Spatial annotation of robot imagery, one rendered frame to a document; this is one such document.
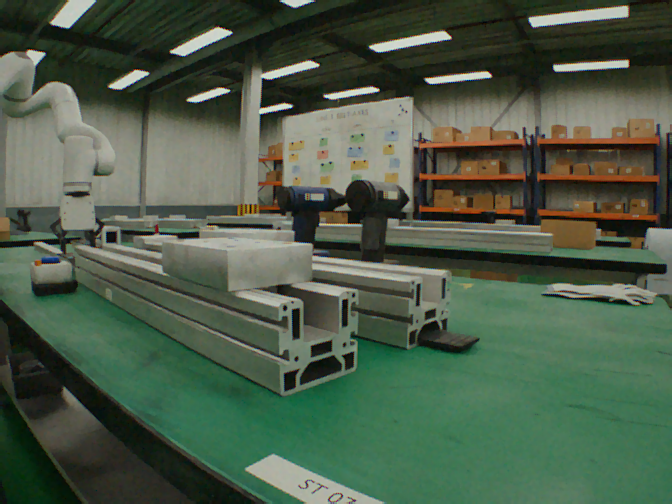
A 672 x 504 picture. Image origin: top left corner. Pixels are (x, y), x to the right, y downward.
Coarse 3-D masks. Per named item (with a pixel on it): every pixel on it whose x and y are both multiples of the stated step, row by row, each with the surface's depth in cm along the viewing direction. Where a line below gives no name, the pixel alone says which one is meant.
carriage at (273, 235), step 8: (200, 232) 81; (208, 232) 79; (216, 232) 77; (224, 232) 75; (232, 232) 73; (240, 232) 72; (248, 232) 72; (256, 232) 72; (264, 232) 74; (272, 232) 75; (280, 232) 76; (288, 232) 77; (272, 240) 75; (280, 240) 76; (288, 240) 77
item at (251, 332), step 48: (96, 288) 77; (144, 288) 57; (192, 288) 46; (288, 288) 46; (336, 288) 43; (192, 336) 47; (240, 336) 40; (288, 336) 37; (336, 336) 41; (288, 384) 38
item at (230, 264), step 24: (192, 240) 52; (216, 240) 52; (240, 240) 52; (264, 240) 52; (168, 264) 49; (192, 264) 45; (216, 264) 41; (240, 264) 41; (264, 264) 43; (288, 264) 45; (240, 288) 41; (264, 288) 45
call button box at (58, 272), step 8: (32, 264) 74; (48, 264) 75; (56, 264) 75; (64, 264) 76; (32, 272) 74; (40, 272) 72; (48, 272) 73; (56, 272) 75; (64, 272) 76; (32, 280) 74; (40, 280) 72; (48, 280) 73; (56, 280) 75; (64, 280) 76; (72, 280) 80; (32, 288) 76; (40, 288) 72; (48, 288) 73; (56, 288) 75; (64, 288) 76; (72, 288) 77
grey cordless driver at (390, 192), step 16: (352, 192) 77; (368, 192) 75; (384, 192) 78; (400, 192) 84; (352, 208) 78; (368, 208) 77; (384, 208) 80; (400, 208) 85; (368, 224) 79; (384, 224) 81; (368, 240) 79; (384, 240) 82; (368, 256) 79
